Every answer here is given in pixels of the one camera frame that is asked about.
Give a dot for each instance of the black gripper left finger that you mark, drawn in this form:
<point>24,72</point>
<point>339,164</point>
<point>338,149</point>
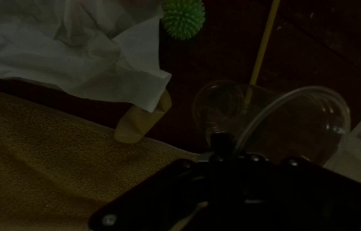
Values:
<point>167,196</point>

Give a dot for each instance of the white crumpled cloth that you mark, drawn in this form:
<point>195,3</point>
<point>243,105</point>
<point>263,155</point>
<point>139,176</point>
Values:
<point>60,46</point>

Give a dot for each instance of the thin wooden stick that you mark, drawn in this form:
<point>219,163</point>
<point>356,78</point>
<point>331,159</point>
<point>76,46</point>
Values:
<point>265,38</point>

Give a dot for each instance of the small tan flat piece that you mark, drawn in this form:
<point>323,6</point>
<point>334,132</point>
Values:
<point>139,122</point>

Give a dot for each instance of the beige towel cloth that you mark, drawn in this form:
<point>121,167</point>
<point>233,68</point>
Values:
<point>39,171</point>

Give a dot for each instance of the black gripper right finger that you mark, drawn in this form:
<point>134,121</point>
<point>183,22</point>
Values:
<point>299,200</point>

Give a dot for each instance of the small green spiky ball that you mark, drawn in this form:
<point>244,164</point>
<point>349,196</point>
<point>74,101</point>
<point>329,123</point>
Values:
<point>183,19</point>

